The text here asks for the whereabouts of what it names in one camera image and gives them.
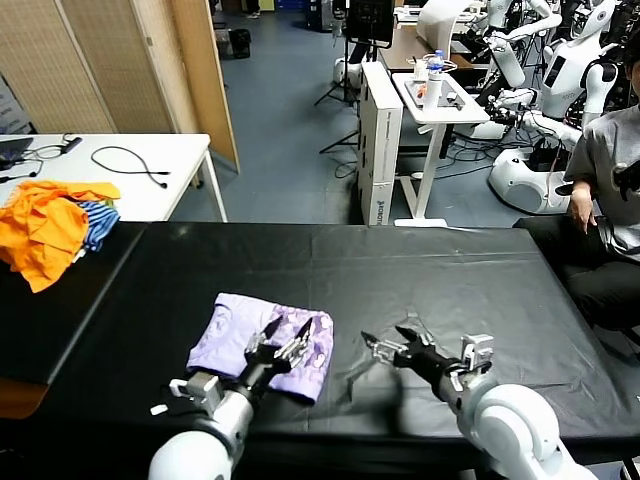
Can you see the black trash bin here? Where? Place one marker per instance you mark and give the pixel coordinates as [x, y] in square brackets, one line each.
[241, 42]

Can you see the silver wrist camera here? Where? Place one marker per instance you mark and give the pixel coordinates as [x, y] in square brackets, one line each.
[477, 350]
[200, 390]

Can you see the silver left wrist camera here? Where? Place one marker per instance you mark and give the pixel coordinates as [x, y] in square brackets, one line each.
[200, 390]

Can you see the black table cover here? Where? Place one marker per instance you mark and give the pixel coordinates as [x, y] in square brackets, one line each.
[400, 270]

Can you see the white curved shell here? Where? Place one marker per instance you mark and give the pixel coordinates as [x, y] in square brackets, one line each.
[440, 22]

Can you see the white bottle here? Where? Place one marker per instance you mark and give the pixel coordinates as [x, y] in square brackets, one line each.
[433, 95]

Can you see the person's bare hand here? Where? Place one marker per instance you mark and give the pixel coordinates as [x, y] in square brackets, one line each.
[582, 212]

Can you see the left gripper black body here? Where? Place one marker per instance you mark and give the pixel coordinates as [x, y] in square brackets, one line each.
[265, 370]

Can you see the white table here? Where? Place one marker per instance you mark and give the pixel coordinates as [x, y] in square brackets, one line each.
[150, 195]

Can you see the orange garment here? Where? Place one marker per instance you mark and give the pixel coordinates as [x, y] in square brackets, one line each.
[40, 235]

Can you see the black smooth table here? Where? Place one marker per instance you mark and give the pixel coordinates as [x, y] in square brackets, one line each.
[30, 340]

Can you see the blue striped garment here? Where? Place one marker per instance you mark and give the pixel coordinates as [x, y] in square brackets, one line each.
[102, 222]

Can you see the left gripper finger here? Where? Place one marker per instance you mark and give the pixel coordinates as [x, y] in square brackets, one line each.
[262, 337]
[299, 342]

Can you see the white humanoid robot dark panel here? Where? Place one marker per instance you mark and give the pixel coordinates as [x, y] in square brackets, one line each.
[575, 75]

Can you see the white humanoid robot raised arm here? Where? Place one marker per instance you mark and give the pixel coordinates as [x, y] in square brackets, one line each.
[510, 50]

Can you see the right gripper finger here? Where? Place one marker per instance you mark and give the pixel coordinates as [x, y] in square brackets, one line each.
[382, 347]
[415, 339]

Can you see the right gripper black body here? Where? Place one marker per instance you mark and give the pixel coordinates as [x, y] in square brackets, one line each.
[430, 367]

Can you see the wooden folding screen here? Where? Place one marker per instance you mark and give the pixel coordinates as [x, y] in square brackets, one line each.
[115, 65]

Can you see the brown wooden desk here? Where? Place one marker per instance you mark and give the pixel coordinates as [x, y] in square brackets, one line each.
[405, 50]

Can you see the black tripod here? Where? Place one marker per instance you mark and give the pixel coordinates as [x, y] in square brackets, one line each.
[345, 75]

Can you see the white cardboard box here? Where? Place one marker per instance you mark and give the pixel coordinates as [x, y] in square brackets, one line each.
[382, 150]

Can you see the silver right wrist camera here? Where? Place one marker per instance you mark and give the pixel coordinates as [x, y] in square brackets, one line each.
[477, 350]

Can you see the person's bare forearm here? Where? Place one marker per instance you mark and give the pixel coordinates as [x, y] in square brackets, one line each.
[584, 186]

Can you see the white cup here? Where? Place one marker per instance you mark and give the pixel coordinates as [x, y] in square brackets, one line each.
[420, 70]

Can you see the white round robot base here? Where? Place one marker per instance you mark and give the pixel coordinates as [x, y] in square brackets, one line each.
[525, 185]

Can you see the clear bottle blue cap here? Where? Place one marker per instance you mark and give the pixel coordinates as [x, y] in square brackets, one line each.
[437, 61]

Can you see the small white desk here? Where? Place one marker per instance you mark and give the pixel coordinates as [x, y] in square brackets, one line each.
[450, 117]

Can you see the seated person gray shirt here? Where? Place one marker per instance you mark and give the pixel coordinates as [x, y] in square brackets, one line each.
[615, 200]

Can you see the black laptop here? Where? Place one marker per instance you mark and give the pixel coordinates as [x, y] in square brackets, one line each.
[12, 150]

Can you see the black power strip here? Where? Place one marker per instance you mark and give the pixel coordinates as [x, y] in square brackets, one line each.
[73, 143]

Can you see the light purple t-shirt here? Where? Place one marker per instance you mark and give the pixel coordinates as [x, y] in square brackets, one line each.
[225, 335]

